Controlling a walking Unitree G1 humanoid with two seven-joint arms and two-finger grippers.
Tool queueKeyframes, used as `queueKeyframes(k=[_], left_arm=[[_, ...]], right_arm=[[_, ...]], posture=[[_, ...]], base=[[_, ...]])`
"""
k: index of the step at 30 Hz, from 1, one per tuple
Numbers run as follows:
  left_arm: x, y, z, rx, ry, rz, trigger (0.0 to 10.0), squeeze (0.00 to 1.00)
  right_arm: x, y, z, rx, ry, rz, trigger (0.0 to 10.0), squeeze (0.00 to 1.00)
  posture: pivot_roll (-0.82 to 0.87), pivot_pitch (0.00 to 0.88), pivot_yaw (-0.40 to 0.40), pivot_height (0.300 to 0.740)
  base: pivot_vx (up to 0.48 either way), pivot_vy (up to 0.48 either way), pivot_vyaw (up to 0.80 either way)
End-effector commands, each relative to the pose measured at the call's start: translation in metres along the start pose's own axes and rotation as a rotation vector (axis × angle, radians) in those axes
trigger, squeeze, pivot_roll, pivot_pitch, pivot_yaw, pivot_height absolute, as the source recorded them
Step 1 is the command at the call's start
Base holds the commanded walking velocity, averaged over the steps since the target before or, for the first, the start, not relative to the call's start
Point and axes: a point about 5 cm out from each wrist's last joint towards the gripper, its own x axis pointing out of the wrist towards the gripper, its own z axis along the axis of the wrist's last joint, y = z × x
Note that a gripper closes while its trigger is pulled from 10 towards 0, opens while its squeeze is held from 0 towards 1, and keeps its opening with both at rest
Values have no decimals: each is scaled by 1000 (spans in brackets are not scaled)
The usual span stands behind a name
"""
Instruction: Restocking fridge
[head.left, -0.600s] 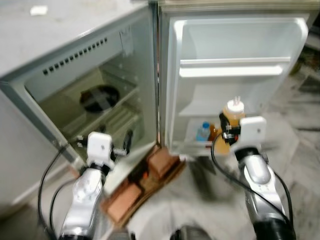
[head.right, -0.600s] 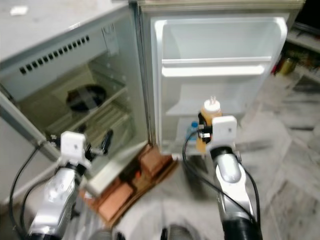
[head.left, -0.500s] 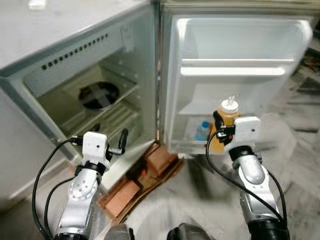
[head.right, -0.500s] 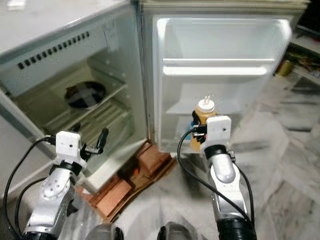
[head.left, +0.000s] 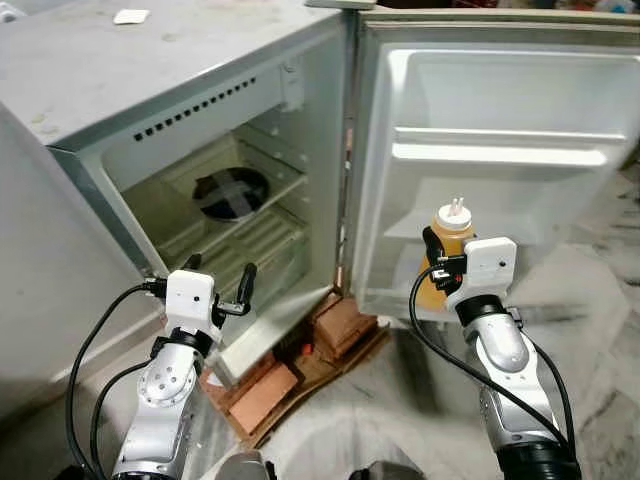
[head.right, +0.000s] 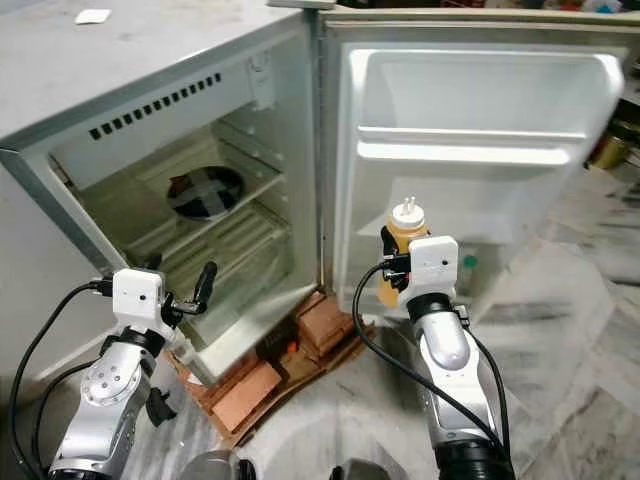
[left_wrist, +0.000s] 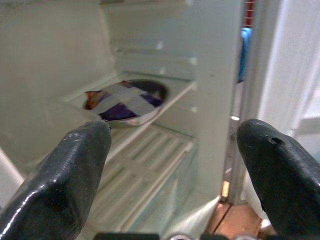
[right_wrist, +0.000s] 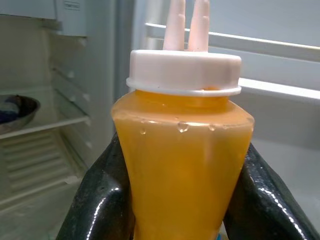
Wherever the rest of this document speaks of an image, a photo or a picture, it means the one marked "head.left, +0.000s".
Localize clear ribbed fridge shelf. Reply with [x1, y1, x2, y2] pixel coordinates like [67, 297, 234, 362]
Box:
[165, 200, 313, 301]

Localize black round bowl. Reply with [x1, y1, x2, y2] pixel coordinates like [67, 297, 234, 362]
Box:
[194, 167, 271, 222]

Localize red clay brick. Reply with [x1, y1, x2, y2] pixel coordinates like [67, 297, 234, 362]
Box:
[308, 293, 379, 353]
[222, 360, 301, 438]

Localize grey left robot leg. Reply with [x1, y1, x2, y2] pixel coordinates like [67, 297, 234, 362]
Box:
[213, 450, 279, 480]

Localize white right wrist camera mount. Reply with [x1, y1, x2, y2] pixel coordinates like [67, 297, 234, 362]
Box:
[447, 236, 519, 312]

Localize silver mini fridge body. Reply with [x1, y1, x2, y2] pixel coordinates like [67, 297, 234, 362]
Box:
[0, 0, 353, 421]

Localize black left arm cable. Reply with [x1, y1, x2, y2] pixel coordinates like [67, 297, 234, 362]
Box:
[64, 283, 167, 480]

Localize white door shelf rail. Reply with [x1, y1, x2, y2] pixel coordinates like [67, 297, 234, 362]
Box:
[390, 127, 627, 168]

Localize grey right robot leg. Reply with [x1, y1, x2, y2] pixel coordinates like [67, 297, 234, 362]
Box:
[348, 460, 429, 480]

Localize white-lined fridge door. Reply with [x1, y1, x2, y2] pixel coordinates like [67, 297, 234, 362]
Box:
[343, 10, 640, 323]

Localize small white paper piece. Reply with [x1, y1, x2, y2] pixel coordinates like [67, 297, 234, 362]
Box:
[113, 9, 151, 26]

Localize orange juice bottle white cap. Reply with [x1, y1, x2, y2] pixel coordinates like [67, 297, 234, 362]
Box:
[418, 197, 477, 312]

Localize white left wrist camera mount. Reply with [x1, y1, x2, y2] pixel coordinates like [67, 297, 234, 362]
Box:
[163, 268, 223, 338]

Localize grey robot leg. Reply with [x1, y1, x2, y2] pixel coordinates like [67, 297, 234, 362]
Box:
[213, 450, 279, 480]
[348, 460, 429, 480]

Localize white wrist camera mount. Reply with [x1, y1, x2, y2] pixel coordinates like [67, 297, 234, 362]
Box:
[163, 268, 223, 338]
[447, 236, 519, 312]

